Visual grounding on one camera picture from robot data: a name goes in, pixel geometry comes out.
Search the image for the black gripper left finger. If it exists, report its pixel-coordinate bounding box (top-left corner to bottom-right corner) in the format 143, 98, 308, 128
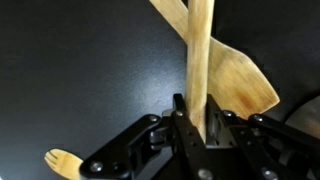
78, 93, 214, 180

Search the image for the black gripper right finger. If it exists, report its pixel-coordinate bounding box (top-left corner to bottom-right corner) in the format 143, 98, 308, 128
203, 94, 320, 180

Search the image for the flat wooden spatula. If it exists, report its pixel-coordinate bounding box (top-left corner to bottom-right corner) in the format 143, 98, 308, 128
148, 0, 281, 121

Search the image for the wooden spork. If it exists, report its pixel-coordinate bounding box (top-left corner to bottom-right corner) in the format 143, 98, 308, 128
44, 148, 84, 180

